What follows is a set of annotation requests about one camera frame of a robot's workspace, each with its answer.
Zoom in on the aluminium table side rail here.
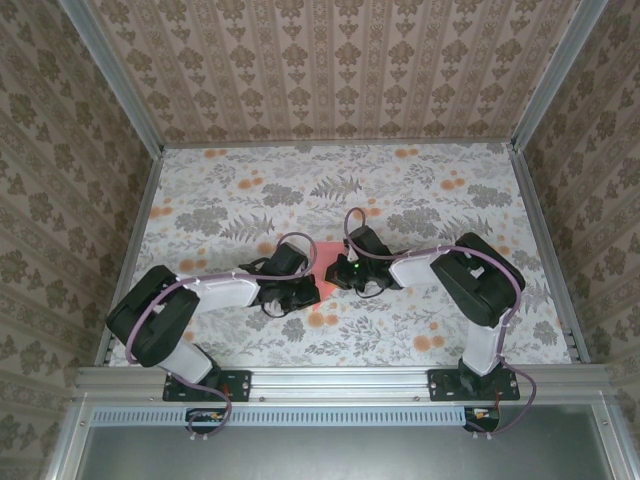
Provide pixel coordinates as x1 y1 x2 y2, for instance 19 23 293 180
94 149 166 366
509 144 591 364

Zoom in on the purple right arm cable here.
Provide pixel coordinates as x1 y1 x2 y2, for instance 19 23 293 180
343 208 539 441

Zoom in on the black cable port with connector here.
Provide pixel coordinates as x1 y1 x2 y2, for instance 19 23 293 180
185 407 234 436
463 407 501 434

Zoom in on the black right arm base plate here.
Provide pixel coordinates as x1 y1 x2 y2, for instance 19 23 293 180
428 368 521 404

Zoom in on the thin aluminium table rail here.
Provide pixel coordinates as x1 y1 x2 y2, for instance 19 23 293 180
162 139 516 150

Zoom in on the floral printed table mat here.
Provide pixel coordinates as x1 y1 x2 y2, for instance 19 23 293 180
107 142 574 369

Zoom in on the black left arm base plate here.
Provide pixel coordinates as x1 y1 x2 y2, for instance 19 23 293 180
162 368 252 404

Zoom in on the pink cloth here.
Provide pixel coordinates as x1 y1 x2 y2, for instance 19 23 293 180
309 241 351 301

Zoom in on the aluminium frame post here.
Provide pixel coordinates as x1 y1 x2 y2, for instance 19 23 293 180
512 0 609 151
57 0 166 154

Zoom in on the white slotted cable duct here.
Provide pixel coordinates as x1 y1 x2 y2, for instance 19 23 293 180
92 405 469 427

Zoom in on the grey metal sheet panel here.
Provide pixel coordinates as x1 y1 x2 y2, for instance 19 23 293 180
74 424 616 480

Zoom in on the aluminium cabinet frame bar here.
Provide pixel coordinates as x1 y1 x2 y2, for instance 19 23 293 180
592 394 634 480
47 394 94 480

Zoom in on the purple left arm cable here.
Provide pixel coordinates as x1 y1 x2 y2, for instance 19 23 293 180
124 232 315 444

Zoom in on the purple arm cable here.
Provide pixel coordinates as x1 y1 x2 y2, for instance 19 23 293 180
343 208 539 441
124 232 315 444

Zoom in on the aluminium mounting rail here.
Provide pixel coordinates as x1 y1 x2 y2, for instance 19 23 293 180
74 364 619 407

